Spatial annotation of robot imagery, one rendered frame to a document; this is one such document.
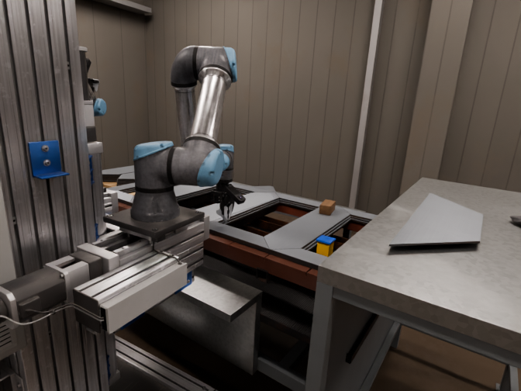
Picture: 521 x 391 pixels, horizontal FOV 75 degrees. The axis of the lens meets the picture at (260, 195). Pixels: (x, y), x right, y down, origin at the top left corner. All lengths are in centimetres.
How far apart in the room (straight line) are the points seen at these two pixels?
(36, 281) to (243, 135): 376
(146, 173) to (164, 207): 12
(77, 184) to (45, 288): 32
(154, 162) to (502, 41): 331
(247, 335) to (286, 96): 314
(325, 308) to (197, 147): 56
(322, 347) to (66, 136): 86
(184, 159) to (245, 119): 345
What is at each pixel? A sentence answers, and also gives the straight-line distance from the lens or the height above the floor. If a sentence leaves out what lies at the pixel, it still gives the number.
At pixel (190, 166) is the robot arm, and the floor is 121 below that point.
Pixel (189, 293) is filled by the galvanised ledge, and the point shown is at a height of 68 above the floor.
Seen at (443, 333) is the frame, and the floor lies 99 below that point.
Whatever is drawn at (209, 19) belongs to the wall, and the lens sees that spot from 484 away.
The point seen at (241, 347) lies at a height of 41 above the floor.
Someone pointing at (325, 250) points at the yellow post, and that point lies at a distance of 138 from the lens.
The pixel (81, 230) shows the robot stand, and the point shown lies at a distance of 115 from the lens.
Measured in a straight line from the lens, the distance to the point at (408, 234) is 103.
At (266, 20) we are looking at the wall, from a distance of 439.
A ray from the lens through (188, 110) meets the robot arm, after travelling 136.
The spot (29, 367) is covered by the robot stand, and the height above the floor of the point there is 66.
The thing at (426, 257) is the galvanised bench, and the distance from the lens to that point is 96.
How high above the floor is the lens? 141
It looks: 16 degrees down
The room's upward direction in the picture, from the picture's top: 3 degrees clockwise
